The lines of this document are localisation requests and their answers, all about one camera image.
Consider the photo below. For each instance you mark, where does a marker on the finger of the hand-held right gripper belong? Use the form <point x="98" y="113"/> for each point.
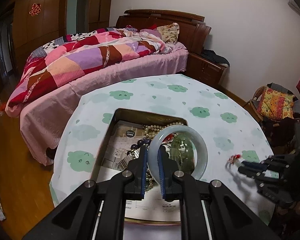
<point x="250" y="165"/>
<point x="247" y="171"/>

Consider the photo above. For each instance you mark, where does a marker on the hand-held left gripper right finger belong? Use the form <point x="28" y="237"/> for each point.
<point x="162" y="170"/>

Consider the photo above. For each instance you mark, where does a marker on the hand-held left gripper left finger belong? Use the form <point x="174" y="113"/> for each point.
<point x="144" y="170"/>

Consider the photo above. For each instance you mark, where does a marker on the small red white charm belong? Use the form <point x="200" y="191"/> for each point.
<point x="233" y="158"/>

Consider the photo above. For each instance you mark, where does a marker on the green translucent bangle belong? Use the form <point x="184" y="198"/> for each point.
<point x="173" y="147"/>

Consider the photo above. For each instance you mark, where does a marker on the pale jade bangle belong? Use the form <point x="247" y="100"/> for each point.
<point x="203" y="155"/>

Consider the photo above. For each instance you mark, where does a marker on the pink tin box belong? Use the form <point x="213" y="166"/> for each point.
<point x="107" y="140"/>

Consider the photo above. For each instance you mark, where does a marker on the dark brown garment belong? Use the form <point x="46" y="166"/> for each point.
<point x="282" y="130"/>

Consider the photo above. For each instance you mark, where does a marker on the printed paper sheet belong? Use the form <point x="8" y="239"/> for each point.
<point x="150" y="205"/>

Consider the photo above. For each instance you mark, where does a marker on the orange patterned cushion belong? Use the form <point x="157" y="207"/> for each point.
<point x="275" y="103"/>

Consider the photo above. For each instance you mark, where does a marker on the wicker chair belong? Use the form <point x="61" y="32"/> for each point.
<point x="252" y="103"/>

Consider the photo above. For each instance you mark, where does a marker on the cloud print tablecloth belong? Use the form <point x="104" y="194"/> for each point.
<point x="202" y="97"/>

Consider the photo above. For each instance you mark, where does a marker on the bed with patchwork quilt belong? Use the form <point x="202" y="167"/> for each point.
<point x="90" y="87"/>

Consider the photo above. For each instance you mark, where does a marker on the wooden nightstand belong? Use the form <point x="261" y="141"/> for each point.
<point x="205" y="71"/>

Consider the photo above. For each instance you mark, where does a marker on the dark clothes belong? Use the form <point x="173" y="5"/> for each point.
<point x="213" y="57"/>

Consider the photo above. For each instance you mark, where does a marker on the pale floral bedding bundle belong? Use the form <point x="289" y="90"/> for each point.
<point x="152" y="40"/>

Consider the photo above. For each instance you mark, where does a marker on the patchwork quilt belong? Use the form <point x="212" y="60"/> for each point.
<point x="77" y="55"/>

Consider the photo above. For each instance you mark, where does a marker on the floral pillow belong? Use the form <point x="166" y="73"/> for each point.
<point x="168" y="31"/>

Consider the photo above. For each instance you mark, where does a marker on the wooden headboard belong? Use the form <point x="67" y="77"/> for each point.
<point x="190" y="30"/>

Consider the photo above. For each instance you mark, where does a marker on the wooden wardrobe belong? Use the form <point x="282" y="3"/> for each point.
<point x="47" y="17"/>

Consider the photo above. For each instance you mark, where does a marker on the red paper decoration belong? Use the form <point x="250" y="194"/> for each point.
<point x="35" y="9"/>

